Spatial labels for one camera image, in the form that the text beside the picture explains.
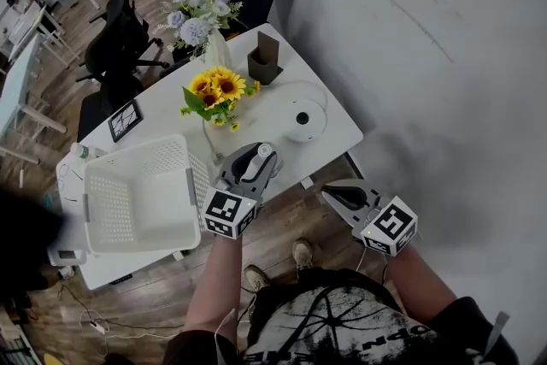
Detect white device cable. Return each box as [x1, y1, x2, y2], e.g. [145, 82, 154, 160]
[271, 79, 330, 116]

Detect white table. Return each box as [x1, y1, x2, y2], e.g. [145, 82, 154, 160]
[55, 21, 365, 291]

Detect person's right forearm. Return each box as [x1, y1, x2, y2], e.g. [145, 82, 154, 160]
[382, 245, 458, 326]

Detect person's right shoe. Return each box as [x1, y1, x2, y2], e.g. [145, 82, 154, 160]
[292, 238, 315, 273]

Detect brown desk holder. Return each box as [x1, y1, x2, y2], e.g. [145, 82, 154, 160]
[246, 31, 284, 86]

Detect white floor cable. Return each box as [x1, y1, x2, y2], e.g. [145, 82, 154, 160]
[79, 307, 185, 358]

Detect person's shoe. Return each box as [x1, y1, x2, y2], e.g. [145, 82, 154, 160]
[242, 264, 271, 294]
[292, 238, 315, 273]

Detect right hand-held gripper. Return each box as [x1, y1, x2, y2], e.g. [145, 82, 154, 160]
[321, 179, 419, 257]

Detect grey arm strap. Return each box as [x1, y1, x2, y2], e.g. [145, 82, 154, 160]
[482, 310, 512, 356]

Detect person's printed t-shirt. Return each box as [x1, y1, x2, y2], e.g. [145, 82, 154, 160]
[162, 286, 521, 365]

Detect sunflower bouquet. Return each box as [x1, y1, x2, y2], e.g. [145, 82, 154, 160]
[179, 66, 262, 133]

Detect clear green label bottle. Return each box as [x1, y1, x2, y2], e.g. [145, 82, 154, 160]
[69, 142, 108, 162]

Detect person's left forearm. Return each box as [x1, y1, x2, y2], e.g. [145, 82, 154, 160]
[182, 233, 244, 334]

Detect pale blue flower bouquet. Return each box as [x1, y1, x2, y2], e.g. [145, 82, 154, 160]
[156, 0, 244, 56]

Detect black picture frame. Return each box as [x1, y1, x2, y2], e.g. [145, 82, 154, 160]
[106, 98, 144, 144]

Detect small white desk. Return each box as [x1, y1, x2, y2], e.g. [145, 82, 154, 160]
[6, 3, 82, 69]

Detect person's black trousers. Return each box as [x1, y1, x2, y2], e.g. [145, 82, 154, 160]
[251, 267, 407, 313]

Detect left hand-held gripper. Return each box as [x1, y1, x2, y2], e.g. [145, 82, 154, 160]
[203, 142, 285, 239]

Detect white round device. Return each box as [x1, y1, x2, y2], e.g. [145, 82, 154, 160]
[282, 97, 328, 144]

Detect thin black eyeglasses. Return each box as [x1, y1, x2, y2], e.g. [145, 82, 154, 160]
[57, 162, 85, 204]

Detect person's left shoe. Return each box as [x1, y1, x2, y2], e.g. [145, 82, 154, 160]
[242, 264, 271, 294]

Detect tall white vase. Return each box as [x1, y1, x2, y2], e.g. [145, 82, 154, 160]
[203, 28, 232, 69]

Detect pale blue desk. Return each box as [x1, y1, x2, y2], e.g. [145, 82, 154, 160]
[0, 33, 68, 142]

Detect white plastic basket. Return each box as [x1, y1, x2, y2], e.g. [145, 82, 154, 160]
[82, 133, 215, 256]

